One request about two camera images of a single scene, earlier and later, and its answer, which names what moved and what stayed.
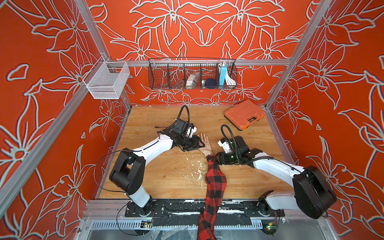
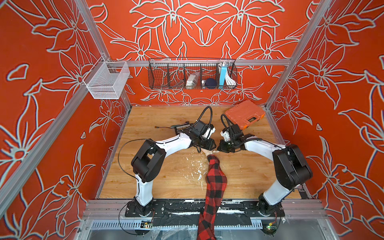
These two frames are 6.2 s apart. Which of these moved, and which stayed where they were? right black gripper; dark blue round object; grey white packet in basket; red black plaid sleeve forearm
Moved: right black gripper
Stayed: dark blue round object; red black plaid sleeve forearm; grey white packet in basket
